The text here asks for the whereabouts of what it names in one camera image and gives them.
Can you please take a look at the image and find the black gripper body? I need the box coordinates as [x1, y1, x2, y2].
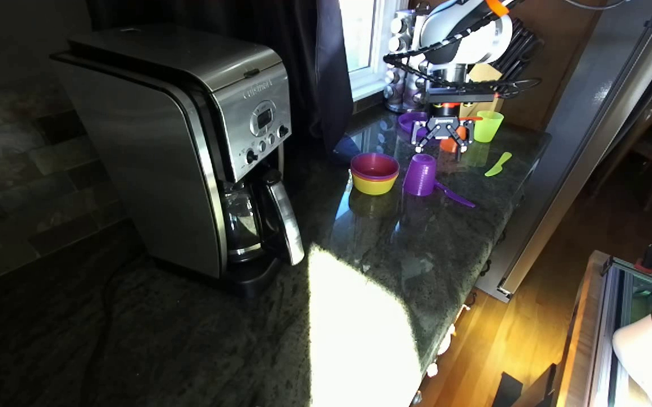
[419, 98, 470, 141]

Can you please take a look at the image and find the green plastic cup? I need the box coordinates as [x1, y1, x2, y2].
[470, 109, 507, 145]

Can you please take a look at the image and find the purple plastic cup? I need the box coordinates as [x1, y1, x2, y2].
[402, 152, 439, 198]

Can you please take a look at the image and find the green plastic knife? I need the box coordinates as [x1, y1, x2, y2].
[481, 149, 515, 180]

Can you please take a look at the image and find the wooden knife block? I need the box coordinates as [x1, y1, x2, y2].
[467, 63, 507, 119]

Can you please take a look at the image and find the yellow plastic cup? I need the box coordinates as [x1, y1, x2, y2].
[351, 173, 400, 198]

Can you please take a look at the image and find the chrome coffee pod carousel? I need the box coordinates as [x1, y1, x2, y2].
[382, 5, 429, 115]

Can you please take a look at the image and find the blue plastic item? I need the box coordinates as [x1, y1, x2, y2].
[332, 133, 361, 157]

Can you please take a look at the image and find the bright window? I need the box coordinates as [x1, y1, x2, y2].
[336, 0, 412, 104]

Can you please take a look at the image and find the stainless steel refrigerator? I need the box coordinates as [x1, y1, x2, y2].
[474, 0, 652, 302]

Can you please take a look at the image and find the glass coffee carafe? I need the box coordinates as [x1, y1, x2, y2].
[221, 167, 308, 278]

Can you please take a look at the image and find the grey storage bin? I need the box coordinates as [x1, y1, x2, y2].
[554, 249, 652, 407]

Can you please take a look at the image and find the stainless steel coffee maker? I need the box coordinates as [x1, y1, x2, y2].
[49, 24, 309, 294]

